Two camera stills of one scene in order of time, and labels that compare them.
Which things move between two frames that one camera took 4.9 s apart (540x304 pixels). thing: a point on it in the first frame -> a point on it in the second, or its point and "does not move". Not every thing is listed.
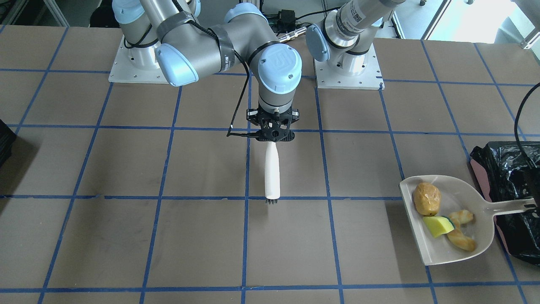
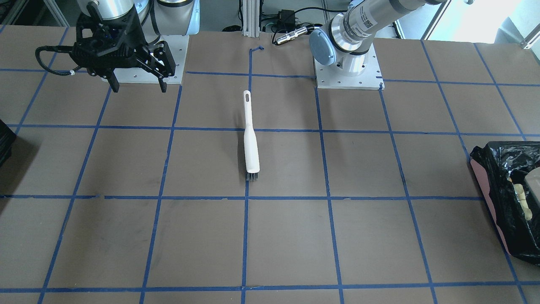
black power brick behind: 286,21 does not move
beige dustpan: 455,195 -> 532,182
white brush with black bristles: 272,176 -> 251,147
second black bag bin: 506,171 does not move
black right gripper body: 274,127 -> 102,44
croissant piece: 459,238 -> 519,190
